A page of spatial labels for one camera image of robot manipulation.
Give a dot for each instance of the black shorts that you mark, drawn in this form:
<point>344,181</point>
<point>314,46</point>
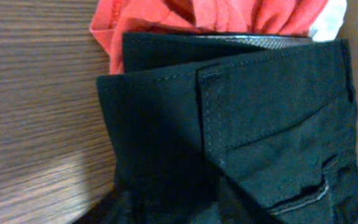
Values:
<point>210,131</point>

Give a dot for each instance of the red printed t-shirt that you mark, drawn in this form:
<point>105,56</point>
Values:
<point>276,17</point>

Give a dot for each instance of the white garment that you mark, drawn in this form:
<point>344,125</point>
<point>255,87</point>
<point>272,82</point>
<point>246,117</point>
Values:
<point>328,23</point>

